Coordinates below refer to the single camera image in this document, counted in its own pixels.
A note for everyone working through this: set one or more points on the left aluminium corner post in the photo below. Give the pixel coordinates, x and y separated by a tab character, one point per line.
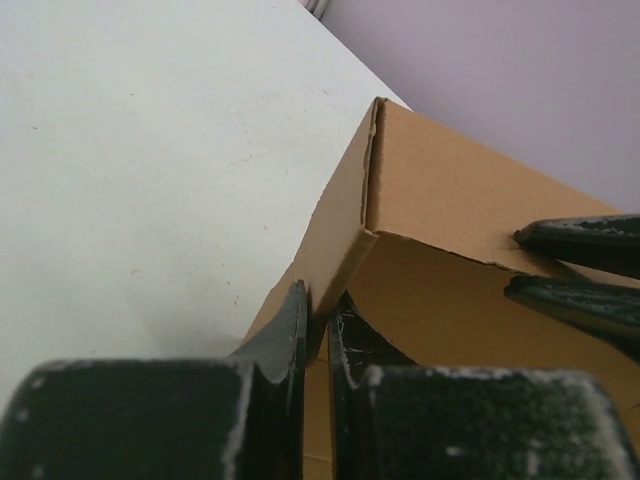
316	7

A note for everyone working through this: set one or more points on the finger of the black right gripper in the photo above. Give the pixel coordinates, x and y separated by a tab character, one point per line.
607	311
607	243

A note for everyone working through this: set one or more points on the brown cardboard box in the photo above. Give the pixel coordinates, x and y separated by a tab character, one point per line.
416	224

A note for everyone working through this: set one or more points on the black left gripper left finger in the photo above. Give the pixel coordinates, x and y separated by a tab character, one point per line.
236	417

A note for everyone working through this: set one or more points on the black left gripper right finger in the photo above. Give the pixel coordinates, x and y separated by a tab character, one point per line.
395	419

